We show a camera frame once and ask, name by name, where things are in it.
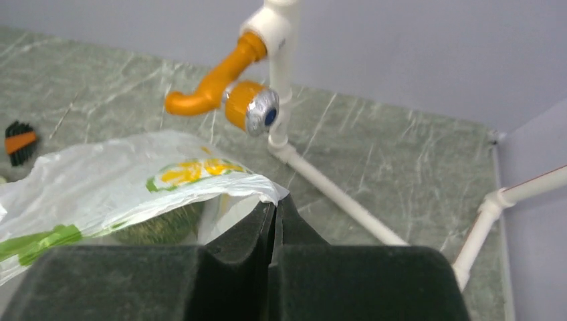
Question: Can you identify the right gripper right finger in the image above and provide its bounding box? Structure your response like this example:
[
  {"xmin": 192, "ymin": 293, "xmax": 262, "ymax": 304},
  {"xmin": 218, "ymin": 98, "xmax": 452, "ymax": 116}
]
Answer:
[{"xmin": 267, "ymin": 197, "xmax": 470, "ymax": 320}]

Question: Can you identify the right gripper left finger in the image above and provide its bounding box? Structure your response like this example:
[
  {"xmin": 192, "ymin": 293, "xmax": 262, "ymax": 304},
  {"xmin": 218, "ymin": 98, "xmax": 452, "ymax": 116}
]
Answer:
[{"xmin": 1, "ymin": 203, "xmax": 275, "ymax": 320}]

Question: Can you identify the white plastic bag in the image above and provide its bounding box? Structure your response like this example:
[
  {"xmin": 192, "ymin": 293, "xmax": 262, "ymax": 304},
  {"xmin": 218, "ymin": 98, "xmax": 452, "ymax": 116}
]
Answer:
[{"xmin": 1, "ymin": 130, "xmax": 288, "ymax": 283}]

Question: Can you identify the green fake fruit in bag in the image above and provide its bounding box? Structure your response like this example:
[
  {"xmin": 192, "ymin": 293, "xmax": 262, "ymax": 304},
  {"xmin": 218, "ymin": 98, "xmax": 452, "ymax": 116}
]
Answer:
[{"xmin": 111, "ymin": 202, "xmax": 205, "ymax": 245}]

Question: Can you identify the orange valve tap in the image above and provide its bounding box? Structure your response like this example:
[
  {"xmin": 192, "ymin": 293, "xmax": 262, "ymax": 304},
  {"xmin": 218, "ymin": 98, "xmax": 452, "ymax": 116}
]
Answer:
[{"xmin": 164, "ymin": 31, "xmax": 279, "ymax": 136}]

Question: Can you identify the small orange black object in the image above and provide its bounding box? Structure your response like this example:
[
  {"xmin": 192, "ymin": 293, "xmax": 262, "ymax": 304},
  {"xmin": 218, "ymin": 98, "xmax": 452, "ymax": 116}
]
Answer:
[{"xmin": 4, "ymin": 120, "xmax": 39, "ymax": 167}]

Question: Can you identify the white pvc pipe frame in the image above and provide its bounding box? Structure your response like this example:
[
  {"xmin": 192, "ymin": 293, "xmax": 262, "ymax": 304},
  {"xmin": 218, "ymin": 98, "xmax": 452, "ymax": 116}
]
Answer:
[{"xmin": 239, "ymin": 0, "xmax": 567, "ymax": 294}]

